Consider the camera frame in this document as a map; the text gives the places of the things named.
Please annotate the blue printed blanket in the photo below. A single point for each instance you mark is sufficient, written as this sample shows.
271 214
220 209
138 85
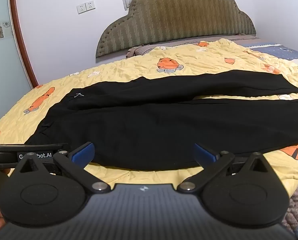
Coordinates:
281 50

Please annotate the olive padded headboard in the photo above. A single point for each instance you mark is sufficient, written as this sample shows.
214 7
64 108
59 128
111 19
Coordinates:
179 17

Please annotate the frosted glass door flower stickers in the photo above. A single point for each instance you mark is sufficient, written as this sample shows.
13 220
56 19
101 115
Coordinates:
1 62

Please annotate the black pants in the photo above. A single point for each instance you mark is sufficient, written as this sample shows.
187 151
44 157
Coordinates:
151 130

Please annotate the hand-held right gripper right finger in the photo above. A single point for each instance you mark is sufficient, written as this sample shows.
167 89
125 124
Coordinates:
203 155

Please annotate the brown wooden door frame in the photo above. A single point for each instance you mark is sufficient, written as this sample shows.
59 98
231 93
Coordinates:
18 35

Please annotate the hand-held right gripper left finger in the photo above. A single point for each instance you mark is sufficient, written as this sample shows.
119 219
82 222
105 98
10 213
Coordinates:
82 153

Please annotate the yellow carrot-print blanket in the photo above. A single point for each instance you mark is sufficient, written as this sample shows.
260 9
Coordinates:
128 67

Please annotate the white wall socket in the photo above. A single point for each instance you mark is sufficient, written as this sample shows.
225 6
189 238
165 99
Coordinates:
90 5
81 8

